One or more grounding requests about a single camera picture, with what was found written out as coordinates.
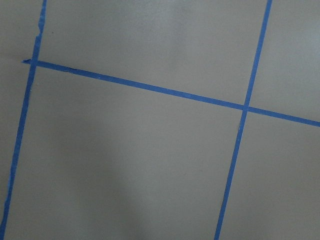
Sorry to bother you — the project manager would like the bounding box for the brown paper table cover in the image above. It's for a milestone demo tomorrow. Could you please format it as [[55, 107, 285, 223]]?
[[0, 0, 320, 240]]

